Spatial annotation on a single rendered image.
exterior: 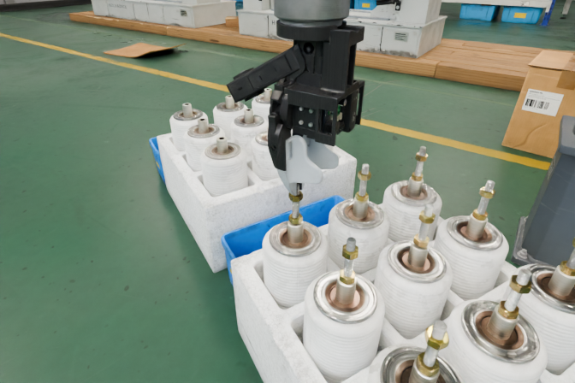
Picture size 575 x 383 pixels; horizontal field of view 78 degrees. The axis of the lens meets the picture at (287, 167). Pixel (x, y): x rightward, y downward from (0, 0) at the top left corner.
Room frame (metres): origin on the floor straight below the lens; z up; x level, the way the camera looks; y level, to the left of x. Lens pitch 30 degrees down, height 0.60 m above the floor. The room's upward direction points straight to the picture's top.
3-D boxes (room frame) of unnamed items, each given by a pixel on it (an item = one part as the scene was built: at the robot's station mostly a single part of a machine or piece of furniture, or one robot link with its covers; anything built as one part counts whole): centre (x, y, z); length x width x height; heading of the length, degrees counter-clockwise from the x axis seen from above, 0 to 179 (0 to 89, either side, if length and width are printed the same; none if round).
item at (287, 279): (0.39, -0.01, 0.16); 0.10 x 0.10 x 0.18
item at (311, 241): (0.39, -0.01, 0.25); 0.08 x 0.08 x 0.01
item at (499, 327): (0.25, -0.23, 0.26); 0.02 x 0.02 x 0.03
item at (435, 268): (0.35, -0.17, 0.25); 0.08 x 0.08 x 0.01
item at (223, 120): (0.93, 0.16, 0.16); 0.10 x 0.10 x 0.18
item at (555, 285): (0.30, -0.33, 0.26); 0.02 x 0.02 x 0.03
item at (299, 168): (0.37, -0.02, 0.38); 0.06 x 0.03 x 0.09; 57
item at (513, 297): (0.25, -0.23, 0.30); 0.01 x 0.01 x 0.08
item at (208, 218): (0.83, 0.10, 0.09); 0.39 x 0.39 x 0.18; 31
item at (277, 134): (0.38, 0.00, 0.43); 0.05 x 0.02 x 0.09; 147
